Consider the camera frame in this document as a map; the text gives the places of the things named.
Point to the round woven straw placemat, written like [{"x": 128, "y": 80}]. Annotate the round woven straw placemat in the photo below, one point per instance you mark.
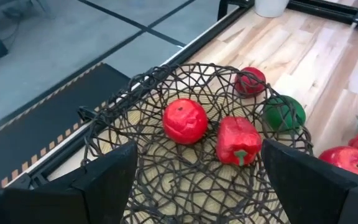
[{"x": 179, "y": 174}]

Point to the small green avocado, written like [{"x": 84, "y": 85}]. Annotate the small green avocado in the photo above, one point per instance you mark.
[{"x": 284, "y": 113}]

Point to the black hazard striped floor mat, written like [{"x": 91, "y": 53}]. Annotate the black hazard striped floor mat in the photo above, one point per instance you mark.
[{"x": 57, "y": 124}]

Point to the small dark red apple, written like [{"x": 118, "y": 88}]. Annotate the small dark red apple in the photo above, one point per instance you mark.
[{"x": 250, "y": 80}]

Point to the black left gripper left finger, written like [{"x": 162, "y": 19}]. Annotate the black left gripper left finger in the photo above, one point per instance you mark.
[{"x": 73, "y": 205}]

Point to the green plant in white pot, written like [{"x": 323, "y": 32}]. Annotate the green plant in white pot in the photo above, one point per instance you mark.
[{"x": 269, "y": 7}]

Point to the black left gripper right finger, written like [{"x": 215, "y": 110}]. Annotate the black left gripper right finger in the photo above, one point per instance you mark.
[{"x": 306, "y": 193}]

